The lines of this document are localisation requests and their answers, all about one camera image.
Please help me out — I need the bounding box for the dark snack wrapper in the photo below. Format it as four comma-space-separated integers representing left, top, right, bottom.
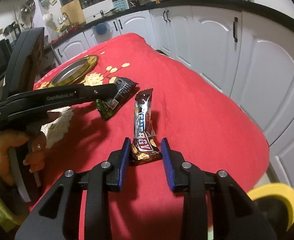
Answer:
96, 77, 138, 121

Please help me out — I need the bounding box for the energy bar wrapper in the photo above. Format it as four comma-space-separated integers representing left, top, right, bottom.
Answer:
131, 88, 162, 166

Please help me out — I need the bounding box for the yellow rimmed trash bin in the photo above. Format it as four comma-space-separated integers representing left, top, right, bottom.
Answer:
247, 183, 294, 238

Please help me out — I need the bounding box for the person's left hand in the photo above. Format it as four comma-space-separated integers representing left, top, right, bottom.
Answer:
0, 112, 62, 186

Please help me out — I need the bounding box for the gold rimmed metal plate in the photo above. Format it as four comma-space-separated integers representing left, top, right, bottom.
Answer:
47, 55, 99, 88

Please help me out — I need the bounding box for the wooden cutting board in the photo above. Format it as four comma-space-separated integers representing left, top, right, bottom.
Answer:
60, 0, 86, 25

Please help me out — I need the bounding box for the red floral blanket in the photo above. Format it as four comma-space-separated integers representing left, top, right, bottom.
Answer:
40, 34, 269, 239

